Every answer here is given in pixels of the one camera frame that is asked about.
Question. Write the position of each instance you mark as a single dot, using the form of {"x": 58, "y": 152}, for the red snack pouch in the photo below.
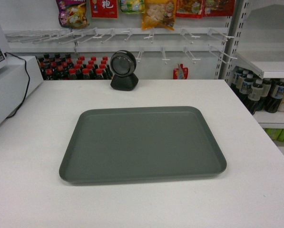
{"x": 181, "y": 72}

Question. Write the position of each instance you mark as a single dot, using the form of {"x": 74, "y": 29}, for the green hanging snack bag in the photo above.
{"x": 132, "y": 6}

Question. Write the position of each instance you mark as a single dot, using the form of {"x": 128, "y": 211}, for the red orange hanging snack bag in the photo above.
{"x": 189, "y": 9}

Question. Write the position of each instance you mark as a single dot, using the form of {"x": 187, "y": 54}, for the grey rectangular serving tray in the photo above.
{"x": 142, "y": 144}

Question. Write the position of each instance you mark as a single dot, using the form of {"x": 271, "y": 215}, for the white metal shelf unit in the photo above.
{"x": 257, "y": 43}

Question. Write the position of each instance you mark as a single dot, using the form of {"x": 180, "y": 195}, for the black round barcode scanner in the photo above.
{"x": 123, "y": 64}

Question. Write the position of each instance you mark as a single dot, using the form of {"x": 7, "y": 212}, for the red right hanging snack bag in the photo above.
{"x": 218, "y": 8}

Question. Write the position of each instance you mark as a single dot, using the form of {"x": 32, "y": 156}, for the white cash register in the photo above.
{"x": 19, "y": 77}

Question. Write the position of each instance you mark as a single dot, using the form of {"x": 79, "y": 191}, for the yellow hanging snack bag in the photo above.
{"x": 159, "y": 14}

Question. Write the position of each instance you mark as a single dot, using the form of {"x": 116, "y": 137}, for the purple hanging snack bag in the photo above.
{"x": 72, "y": 13}

